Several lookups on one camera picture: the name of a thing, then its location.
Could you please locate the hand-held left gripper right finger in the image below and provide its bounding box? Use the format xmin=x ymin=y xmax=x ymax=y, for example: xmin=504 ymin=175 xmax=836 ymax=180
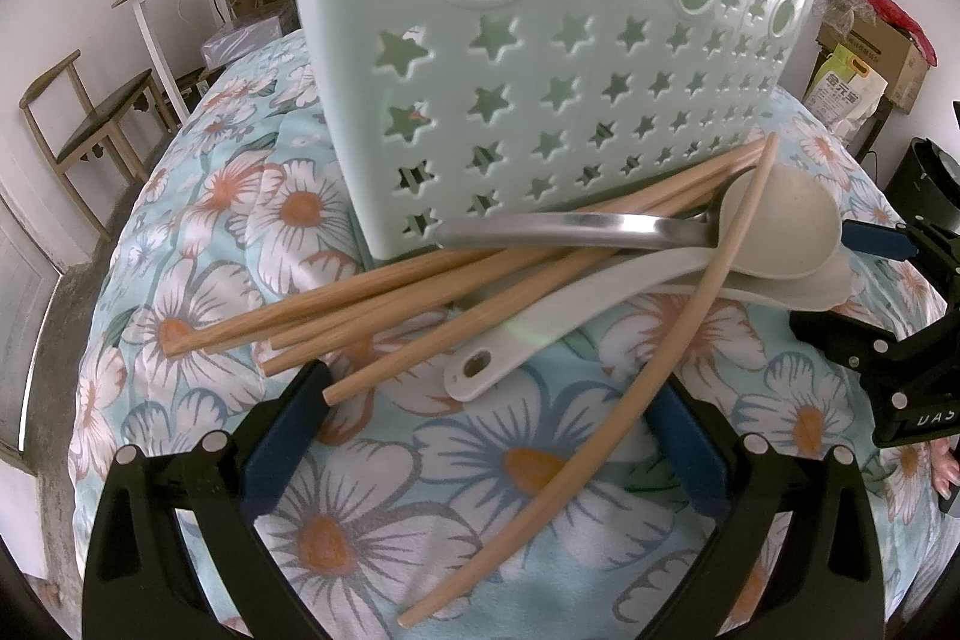
xmin=637 ymin=377 xmax=890 ymax=640

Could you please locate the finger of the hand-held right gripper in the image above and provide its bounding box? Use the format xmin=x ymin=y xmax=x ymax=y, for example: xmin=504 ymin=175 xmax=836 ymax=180
xmin=787 ymin=306 xmax=960 ymax=401
xmin=840 ymin=218 xmax=955 ymax=311

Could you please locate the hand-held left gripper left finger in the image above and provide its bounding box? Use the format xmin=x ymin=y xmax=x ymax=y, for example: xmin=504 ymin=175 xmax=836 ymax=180
xmin=82 ymin=359 xmax=335 ymax=640

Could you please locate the metal spoon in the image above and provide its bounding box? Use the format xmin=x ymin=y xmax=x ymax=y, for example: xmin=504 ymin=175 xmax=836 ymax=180
xmin=433 ymin=211 xmax=732 ymax=253

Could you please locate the person's right hand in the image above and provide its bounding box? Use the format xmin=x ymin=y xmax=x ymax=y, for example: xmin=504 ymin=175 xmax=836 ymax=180
xmin=928 ymin=441 xmax=960 ymax=513

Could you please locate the white and yellow bag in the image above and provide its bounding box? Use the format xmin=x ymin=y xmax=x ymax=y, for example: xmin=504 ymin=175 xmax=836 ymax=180
xmin=802 ymin=44 xmax=890 ymax=142

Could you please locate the large cardboard box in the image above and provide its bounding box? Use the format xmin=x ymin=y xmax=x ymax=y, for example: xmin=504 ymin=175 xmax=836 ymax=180
xmin=814 ymin=10 xmax=931 ymax=112

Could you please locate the floral blue blanket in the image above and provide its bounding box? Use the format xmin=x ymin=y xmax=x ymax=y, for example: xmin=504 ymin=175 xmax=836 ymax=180
xmin=67 ymin=29 xmax=960 ymax=640

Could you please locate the red plastic bag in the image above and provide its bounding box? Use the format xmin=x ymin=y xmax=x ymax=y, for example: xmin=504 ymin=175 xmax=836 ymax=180
xmin=859 ymin=0 xmax=938 ymax=67

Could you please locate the clear plastic wrap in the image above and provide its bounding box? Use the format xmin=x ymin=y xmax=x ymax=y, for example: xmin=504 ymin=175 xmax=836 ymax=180
xmin=814 ymin=0 xmax=878 ymax=37

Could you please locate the white panel door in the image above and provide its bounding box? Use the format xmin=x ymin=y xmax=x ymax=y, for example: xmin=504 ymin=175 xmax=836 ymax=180
xmin=0 ymin=190 xmax=62 ymax=453

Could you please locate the wooden chair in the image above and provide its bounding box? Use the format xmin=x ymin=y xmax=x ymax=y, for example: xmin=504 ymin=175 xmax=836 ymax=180
xmin=19 ymin=49 xmax=181 ymax=236

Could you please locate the plastic wrapped white box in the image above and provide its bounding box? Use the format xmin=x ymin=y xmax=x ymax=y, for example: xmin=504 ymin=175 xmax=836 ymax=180
xmin=201 ymin=14 xmax=297 ymax=71

